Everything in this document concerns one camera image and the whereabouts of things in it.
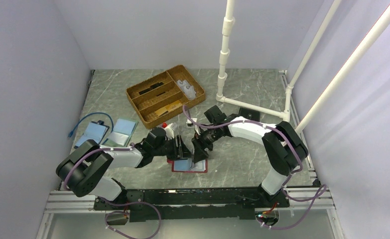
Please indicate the black item in tray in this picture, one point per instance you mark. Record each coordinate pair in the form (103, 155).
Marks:
(151, 87)

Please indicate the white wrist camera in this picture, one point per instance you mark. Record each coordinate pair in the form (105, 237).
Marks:
(189, 122)
(171, 129)

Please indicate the tan card in tray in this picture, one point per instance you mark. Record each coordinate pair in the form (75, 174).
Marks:
(168, 108)

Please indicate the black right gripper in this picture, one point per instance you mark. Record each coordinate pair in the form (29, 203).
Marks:
(199, 153)

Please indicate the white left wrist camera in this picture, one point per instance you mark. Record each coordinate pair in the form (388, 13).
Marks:
(171, 129)

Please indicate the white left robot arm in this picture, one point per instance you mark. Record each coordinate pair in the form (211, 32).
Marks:
(83, 171)

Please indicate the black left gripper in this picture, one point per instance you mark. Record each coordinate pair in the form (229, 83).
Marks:
(180, 151)

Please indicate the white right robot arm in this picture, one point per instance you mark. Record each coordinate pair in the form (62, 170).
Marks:
(284, 147)

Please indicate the black leather card holder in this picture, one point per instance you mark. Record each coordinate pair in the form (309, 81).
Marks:
(249, 114)

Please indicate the red leather card holder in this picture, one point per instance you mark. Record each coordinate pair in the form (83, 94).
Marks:
(188, 166)

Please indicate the clear plastic card sleeve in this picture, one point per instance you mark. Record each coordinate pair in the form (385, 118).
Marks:
(189, 91)

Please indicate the open blue card holder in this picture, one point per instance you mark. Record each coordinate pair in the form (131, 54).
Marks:
(94, 131)

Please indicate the light blue card holder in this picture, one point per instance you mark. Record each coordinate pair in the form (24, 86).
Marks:
(121, 133)

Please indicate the white PVC pipe frame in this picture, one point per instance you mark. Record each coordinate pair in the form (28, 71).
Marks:
(368, 40)

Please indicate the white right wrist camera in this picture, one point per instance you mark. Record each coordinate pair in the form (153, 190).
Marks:
(189, 122)

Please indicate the woven brown organizer tray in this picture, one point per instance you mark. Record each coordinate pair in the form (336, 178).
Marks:
(145, 105)

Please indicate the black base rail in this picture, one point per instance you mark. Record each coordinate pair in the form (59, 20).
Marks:
(193, 203)

